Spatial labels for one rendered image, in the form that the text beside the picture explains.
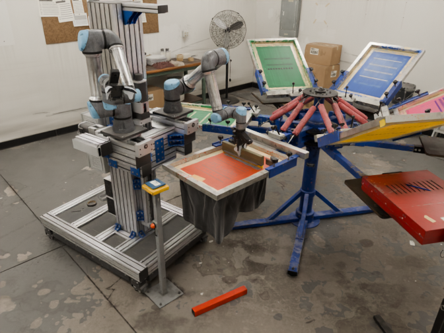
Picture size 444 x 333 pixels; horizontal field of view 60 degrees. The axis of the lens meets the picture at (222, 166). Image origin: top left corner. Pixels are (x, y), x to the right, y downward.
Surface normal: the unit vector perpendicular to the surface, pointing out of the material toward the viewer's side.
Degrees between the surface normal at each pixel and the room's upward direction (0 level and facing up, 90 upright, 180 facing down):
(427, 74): 90
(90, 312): 0
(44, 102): 90
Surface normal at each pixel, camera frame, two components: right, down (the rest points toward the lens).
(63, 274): 0.01, -0.89
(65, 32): 0.68, 0.33
